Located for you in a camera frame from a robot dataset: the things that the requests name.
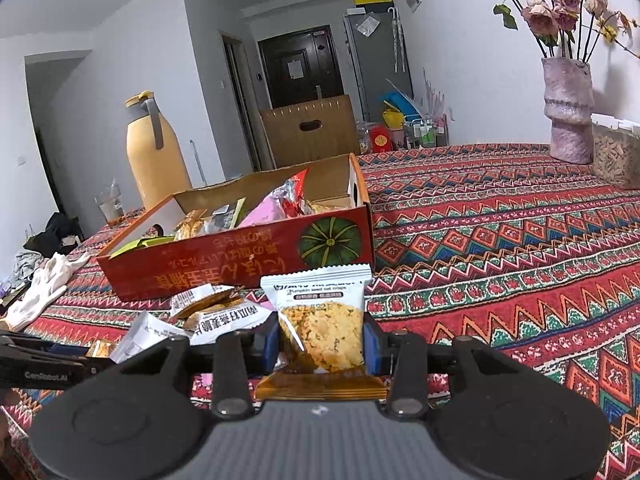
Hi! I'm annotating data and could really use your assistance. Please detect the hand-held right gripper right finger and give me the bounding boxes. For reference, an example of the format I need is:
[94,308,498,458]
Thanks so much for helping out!
[362,314,518,420]

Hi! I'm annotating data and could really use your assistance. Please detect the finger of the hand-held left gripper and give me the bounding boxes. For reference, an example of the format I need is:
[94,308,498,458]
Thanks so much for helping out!
[0,332,118,372]

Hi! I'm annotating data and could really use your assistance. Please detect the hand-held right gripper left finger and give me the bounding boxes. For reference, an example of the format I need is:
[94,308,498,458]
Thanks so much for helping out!
[120,316,280,420]

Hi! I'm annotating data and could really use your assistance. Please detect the white biscuit packet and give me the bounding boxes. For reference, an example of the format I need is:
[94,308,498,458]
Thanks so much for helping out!
[255,264,389,402]

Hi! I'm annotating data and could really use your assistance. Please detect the red cardboard box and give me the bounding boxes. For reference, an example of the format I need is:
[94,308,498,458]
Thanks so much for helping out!
[96,152,374,302]

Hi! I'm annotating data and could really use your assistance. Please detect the pink snack packet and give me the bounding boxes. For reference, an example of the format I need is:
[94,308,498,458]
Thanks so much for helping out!
[239,194,292,227]

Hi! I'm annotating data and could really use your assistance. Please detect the dark snack packet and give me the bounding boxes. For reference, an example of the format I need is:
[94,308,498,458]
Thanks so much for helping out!
[206,198,247,234]

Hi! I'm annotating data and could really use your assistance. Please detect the long green snack packet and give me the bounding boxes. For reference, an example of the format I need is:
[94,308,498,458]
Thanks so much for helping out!
[109,236,177,259]

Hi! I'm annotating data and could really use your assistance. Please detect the orange biscuit packet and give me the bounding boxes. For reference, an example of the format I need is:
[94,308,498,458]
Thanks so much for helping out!
[174,209,209,239]

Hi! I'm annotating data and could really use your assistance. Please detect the red and blue chips bag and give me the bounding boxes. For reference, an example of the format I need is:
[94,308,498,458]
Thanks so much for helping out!
[272,169,309,219]

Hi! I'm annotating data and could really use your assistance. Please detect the white and orange snack packet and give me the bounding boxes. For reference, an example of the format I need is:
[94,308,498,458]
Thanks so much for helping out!
[184,301,274,344]
[169,283,237,319]

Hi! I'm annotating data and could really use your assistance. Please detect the small orange snack packet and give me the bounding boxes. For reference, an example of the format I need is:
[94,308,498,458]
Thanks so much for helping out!
[87,339,119,359]

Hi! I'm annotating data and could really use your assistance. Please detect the white cotton glove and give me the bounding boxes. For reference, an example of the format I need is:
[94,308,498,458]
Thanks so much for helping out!
[4,252,94,332]

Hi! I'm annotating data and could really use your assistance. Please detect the grey cloth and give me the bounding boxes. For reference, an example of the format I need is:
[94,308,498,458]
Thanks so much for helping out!
[9,249,47,292]

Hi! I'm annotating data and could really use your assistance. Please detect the patterned red tablecloth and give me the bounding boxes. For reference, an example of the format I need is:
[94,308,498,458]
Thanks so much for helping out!
[0,142,640,480]

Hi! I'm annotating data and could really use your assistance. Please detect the glass cup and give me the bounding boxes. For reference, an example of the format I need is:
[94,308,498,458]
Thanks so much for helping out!
[94,184,127,227]

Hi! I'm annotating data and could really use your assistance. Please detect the red gift box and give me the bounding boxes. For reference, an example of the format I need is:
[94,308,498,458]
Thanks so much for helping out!
[368,126,397,154]

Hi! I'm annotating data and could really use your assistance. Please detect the yellow thermos jug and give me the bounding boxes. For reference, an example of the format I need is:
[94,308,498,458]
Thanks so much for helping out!
[125,91,194,212]

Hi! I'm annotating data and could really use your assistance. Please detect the pink dried grass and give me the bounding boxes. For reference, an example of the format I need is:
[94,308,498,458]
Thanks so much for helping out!
[422,66,452,122]

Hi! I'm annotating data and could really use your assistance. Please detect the grey refrigerator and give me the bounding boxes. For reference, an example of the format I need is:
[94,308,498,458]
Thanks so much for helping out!
[343,7,416,124]

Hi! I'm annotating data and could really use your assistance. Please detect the dark door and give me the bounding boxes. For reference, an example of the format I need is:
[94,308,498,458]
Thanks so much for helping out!
[257,25,347,109]

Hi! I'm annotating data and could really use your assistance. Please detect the pink ceramic vase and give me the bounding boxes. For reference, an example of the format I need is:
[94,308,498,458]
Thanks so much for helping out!
[541,56,596,166]

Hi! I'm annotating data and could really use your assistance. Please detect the white folded umbrella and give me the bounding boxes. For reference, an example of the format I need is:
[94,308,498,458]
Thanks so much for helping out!
[392,7,407,74]

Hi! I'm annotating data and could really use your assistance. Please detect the clear container of seeds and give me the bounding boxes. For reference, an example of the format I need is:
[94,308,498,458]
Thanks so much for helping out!
[591,113,640,191]

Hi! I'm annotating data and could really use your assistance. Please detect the dried pink roses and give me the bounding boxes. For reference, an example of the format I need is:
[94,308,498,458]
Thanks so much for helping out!
[465,0,632,61]

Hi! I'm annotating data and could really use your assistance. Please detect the yellow flower branch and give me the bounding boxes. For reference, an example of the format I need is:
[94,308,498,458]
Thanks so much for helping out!
[597,11,640,59]

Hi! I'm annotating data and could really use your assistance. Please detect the wire storage rack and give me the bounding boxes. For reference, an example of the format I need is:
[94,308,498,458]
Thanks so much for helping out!
[402,116,449,151]

